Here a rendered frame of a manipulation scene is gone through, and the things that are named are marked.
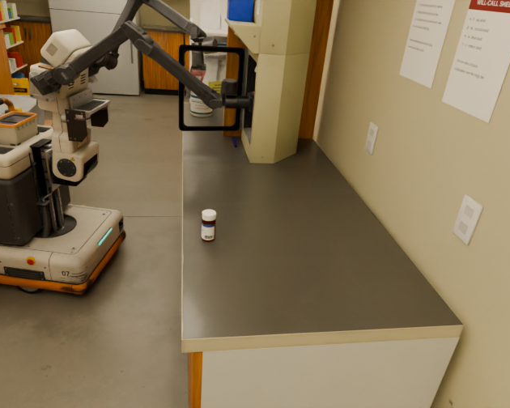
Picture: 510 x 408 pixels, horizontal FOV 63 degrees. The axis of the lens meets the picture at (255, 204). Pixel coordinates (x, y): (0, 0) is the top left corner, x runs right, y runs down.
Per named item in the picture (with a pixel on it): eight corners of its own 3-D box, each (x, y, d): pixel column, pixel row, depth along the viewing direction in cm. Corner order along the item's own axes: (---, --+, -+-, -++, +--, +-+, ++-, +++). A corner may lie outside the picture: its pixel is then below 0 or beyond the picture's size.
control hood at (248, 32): (248, 43, 194) (249, 19, 190) (258, 53, 166) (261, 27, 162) (223, 41, 193) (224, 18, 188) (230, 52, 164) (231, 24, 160)
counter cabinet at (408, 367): (273, 226, 326) (286, 112, 285) (380, 524, 148) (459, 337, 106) (186, 226, 315) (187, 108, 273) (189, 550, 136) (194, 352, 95)
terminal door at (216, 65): (239, 130, 212) (244, 48, 194) (178, 130, 204) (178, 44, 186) (239, 129, 213) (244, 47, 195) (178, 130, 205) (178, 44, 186)
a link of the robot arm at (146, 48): (138, 41, 181) (131, 46, 172) (146, 31, 179) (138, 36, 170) (216, 105, 195) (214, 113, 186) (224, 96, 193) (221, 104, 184)
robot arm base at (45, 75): (44, 74, 192) (28, 78, 181) (56, 64, 190) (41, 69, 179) (57, 90, 195) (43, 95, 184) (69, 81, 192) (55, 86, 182)
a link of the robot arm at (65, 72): (135, 12, 175) (128, 16, 167) (155, 41, 181) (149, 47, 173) (59, 67, 189) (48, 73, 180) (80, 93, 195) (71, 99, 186)
